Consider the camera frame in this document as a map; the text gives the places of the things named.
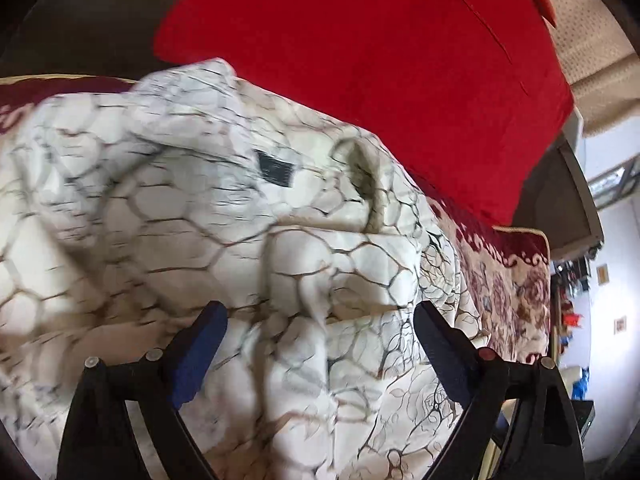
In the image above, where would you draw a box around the black box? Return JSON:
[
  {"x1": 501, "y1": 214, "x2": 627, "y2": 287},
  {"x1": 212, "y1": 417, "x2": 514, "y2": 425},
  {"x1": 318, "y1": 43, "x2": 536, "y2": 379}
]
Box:
[{"x1": 570, "y1": 399, "x2": 596, "y2": 436}]

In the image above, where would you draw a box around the grey sofa armrest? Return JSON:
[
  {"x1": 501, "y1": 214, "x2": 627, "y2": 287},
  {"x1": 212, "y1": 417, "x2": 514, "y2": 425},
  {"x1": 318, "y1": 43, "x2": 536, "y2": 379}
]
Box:
[{"x1": 512, "y1": 110, "x2": 605, "y2": 261}]

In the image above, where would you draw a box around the red pillow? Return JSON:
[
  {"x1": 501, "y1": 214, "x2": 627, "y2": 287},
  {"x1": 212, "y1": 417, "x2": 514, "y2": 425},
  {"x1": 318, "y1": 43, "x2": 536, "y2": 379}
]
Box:
[{"x1": 152, "y1": 0, "x2": 575, "y2": 228}]

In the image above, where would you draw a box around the red toy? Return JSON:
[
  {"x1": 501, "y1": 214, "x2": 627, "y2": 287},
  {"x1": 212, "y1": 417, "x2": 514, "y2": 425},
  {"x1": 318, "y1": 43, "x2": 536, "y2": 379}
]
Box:
[{"x1": 561, "y1": 300, "x2": 585, "y2": 328}]

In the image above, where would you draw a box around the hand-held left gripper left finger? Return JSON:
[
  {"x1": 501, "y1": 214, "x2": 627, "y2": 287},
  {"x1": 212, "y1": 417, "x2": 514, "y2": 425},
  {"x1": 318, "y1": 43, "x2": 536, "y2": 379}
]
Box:
[{"x1": 56, "y1": 301, "x2": 229, "y2": 480}]

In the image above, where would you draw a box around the white crackle-print garment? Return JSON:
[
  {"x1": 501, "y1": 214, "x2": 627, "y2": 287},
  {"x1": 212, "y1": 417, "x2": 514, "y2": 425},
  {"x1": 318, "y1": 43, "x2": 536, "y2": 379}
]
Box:
[{"x1": 0, "y1": 57, "x2": 493, "y2": 480}]

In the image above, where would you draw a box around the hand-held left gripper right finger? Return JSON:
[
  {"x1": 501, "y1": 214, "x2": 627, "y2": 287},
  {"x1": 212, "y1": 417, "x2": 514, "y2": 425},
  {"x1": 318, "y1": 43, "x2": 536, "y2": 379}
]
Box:
[{"x1": 414, "y1": 301, "x2": 587, "y2": 480}]

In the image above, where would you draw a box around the cream textured cloth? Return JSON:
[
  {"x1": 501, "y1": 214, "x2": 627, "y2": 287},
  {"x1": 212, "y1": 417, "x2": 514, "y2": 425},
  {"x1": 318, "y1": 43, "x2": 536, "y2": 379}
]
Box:
[{"x1": 537, "y1": 0, "x2": 640, "y2": 137}]

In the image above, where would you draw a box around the blue plastic bag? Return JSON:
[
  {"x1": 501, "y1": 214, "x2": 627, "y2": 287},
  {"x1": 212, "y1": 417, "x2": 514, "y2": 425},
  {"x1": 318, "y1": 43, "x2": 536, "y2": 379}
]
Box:
[{"x1": 570, "y1": 367, "x2": 592, "y2": 401}]

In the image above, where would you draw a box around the floral red and beige blanket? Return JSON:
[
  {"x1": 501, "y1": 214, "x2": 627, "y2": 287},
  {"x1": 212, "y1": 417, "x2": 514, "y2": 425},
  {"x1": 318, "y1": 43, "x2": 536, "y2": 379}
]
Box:
[{"x1": 0, "y1": 74, "x2": 552, "y2": 366}]

